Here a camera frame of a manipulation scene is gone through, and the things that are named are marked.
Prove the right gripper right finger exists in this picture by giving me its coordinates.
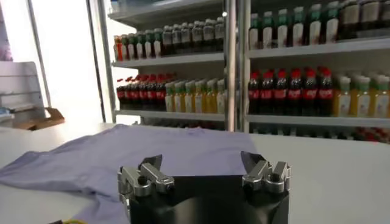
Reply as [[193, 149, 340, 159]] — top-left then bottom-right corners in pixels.
[[240, 151, 292, 194]]

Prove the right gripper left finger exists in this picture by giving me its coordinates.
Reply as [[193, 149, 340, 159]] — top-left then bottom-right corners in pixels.
[[117, 154, 176, 198]]

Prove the purple t-shirt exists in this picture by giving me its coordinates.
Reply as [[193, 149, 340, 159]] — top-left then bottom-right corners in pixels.
[[0, 124, 258, 224]]

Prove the yellow juice bottle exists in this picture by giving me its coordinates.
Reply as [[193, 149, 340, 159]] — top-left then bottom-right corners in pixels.
[[350, 75, 372, 117], [333, 75, 352, 117], [174, 80, 186, 113], [194, 79, 207, 114], [370, 75, 390, 118], [216, 79, 226, 114], [185, 80, 196, 113], [205, 79, 218, 114], [165, 82, 176, 113]]

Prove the red-cap cola bottle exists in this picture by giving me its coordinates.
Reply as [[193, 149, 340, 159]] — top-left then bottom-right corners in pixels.
[[287, 69, 303, 116], [260, 70, 274, 115], [116, 78, 126, 110], [155, 75, 167, 111], [248, 71, 261, 115], [273, 69, 288, 116], [139, 76, 149, 110], [124, 77, 132, 110], [317, 68, 334, 116], [130, 77, 141, 110], [147, 75, 158, 111], [302, 68, 319, 116]]

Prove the open cardboard box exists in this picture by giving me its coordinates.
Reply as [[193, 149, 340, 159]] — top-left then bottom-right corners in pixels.
[[15, 107, 65, 131]]

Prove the grey metal shelf unit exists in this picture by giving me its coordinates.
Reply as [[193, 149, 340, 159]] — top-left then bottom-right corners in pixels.
[[236, 0, 390, 144], [96, 0, 238, 132]]

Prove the black slanted pole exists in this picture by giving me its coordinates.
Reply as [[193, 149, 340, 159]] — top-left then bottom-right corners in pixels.
[[85, 0, 107, 123]]

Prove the green-cap dark drink bottle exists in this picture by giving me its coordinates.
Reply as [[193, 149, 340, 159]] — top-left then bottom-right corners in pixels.
[[152, 29, 164, 58], [307, 3, 323, 46], [276, 9, 289, 49], [261, 11, 275, 49], [144, 30, 154, 58], [322, 1, 340, 44], [127, 33, 137, 60], [135, 32, 146, 59], [121, 34, 129, 60], [291, 6, 305, 47], [248, 13, 261, 51]]

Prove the reddish-brown drink bottle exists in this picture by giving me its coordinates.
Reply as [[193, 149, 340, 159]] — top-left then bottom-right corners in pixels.
[[113, 35, 122, 61]]

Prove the white-cap dark bottle grey label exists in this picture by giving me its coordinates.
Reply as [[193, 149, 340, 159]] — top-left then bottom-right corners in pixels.
[[162, 26, 173, 56], [191, 21, 204, 53], [202, 19, 216, 52]]

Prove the white plastic rack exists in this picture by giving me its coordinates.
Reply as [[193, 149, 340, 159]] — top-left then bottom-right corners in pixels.
[[0, 60, 46, 122]]

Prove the dark bottle beige label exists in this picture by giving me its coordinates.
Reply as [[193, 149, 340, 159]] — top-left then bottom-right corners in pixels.
[[359, 0, 381, 39], [339, 0, 360, 40]]

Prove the dark bottle navy label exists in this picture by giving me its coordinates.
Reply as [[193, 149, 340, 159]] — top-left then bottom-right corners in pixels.
[[380, 0, 390, 37]]

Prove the grey slanted frame post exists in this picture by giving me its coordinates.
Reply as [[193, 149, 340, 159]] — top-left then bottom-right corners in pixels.
[[24, 0, 52, 108]]

